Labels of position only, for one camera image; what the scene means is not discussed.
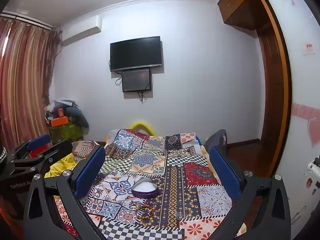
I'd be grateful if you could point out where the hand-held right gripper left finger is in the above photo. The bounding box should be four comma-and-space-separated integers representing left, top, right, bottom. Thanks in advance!
22, 145, 107, 240

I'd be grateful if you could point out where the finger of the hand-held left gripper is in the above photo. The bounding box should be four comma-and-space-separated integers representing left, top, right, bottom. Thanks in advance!
10, 140, 73, 178
7, 133, 52, 161

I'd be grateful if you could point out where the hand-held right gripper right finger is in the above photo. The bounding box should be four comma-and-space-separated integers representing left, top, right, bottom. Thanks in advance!
209, 145, 292, 240

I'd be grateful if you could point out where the purple heart-shaped jewelry box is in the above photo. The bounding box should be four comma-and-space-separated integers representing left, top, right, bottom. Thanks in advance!
131, 179, 160, 200

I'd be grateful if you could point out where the brown beaded bracelet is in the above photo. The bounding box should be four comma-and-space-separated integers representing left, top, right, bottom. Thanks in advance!
134, 202, 155, 212

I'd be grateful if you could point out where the yellow cloth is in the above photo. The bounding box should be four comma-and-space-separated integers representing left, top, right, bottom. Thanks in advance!
47, 154, 78, 178

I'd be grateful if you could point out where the green patterned cloth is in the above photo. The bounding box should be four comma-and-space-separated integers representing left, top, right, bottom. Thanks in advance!
50, 122, 84, 142

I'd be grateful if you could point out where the brown striped pillow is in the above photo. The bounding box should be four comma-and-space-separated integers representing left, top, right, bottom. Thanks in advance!
72, 140, 98, 159

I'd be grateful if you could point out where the large orange box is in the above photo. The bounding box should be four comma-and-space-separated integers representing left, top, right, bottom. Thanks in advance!
49, 116, 69, 128

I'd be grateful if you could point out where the dark blue bag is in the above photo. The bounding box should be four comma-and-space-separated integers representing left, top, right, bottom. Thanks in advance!
204, 129, 228, 153

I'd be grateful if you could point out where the dark grey cloth bundle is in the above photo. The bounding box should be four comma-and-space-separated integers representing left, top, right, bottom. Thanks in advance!
66, 107, 89, 128

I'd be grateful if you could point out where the colourful patchwork blanket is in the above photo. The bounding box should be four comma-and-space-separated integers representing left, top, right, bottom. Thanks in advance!
54, 129, 250, 240

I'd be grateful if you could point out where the striped red curtain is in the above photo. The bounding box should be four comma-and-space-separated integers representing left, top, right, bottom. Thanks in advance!
0, 17, 61, 153

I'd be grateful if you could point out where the yellow foam tube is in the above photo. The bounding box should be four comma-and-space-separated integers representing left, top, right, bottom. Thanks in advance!
130, 120, 153, 133

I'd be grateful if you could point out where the white plastic object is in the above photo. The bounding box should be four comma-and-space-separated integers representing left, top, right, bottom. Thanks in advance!
303, 157, 320, 196

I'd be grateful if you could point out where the brown wooden wardrobe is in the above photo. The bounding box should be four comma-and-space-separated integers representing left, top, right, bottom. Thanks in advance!
217, 0, 292, 178

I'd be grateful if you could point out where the white air conditioner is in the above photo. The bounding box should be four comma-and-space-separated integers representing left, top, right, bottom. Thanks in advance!
60, 16, 103, 46

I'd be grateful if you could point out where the pink heart wall decal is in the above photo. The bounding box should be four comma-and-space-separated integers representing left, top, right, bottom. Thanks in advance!
292, 102, 320, 147

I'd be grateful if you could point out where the small black wall monitor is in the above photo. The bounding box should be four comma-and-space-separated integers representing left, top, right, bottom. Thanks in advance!
122, 68, 152, 93

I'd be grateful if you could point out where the white curtain rail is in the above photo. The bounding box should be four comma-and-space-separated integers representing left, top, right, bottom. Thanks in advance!
0, 11, 54, 30

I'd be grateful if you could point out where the black wall television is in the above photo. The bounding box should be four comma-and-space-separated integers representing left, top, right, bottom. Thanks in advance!
110, 36, 162, 72

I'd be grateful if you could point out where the red and white wall sticker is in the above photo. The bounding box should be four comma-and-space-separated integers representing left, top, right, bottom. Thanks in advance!
304, 41, 315, 55

